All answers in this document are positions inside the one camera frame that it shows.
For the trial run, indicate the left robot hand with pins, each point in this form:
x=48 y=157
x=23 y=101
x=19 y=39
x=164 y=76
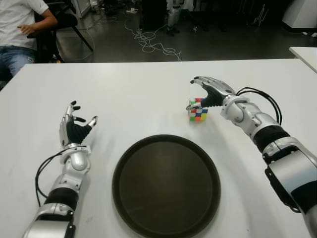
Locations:
x=74 y=132

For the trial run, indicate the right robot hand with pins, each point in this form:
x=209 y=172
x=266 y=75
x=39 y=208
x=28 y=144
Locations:
x=215 y=95

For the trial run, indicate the multicoloured Rubik's cube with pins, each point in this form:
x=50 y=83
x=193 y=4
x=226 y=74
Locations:
x=198 y=115

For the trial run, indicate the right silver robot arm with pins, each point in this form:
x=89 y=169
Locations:
x=289 y=171

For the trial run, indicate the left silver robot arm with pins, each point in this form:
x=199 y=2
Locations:
x=78 y=161

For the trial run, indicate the dark brown round plate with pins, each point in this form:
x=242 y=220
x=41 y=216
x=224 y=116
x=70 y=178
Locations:
x=166 y=186

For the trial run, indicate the grey folded metal stand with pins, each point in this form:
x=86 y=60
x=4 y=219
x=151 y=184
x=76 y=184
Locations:
x=261 y=15

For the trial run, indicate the white side table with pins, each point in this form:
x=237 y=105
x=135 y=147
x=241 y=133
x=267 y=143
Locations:
x=304 y=57

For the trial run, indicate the black cabinet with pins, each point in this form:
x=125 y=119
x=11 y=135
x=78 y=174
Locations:
x=153 y=15

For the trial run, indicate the black office chair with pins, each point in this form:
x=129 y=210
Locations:
x=67 y=19

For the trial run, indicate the white machine housing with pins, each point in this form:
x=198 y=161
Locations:
x=302 y=15

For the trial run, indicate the white power strip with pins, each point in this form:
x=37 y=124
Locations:
x=132 y=11

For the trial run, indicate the white glass-front cabinet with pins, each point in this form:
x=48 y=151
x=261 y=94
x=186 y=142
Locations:
x=81 y=7

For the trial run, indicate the seated person in white shirt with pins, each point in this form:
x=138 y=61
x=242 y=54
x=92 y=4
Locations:
x=17 y=19

